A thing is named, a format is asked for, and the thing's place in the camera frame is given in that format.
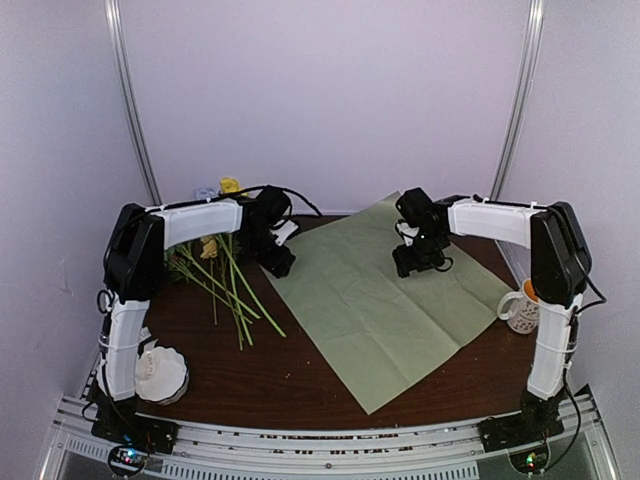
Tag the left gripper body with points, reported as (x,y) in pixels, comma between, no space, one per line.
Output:
(267,259)

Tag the cream fake flower bunch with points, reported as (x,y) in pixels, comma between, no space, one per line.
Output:
(209,248)

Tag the aluminium corner frame post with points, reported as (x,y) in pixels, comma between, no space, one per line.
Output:
(527,70)

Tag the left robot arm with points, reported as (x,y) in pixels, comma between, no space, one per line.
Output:
(134,261)

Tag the pink fake flower stem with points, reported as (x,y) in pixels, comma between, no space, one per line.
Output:
(225,283)

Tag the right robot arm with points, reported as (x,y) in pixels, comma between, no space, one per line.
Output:
(560,261)

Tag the yellow fake flower stem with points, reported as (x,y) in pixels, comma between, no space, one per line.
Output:
(229,185)

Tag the green wrapping paper sheet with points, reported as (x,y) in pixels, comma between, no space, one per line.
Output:
(380,333)

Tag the blue fake flower stem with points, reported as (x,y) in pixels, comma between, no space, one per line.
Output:
(205,193)

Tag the left aluminium frame post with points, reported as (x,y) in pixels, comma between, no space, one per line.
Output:
(118,43)

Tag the front aluminium rail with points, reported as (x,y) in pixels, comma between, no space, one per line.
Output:
(440,451)

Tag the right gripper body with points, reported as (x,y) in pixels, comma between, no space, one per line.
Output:
(427,253)

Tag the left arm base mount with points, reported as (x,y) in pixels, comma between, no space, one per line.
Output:
(136,438)

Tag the white scalloped dish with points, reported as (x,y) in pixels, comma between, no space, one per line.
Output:
(161,376)

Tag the white patterned mug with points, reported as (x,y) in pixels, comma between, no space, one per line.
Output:
(520,309)

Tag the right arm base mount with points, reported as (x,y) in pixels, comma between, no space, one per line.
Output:
(525,434)

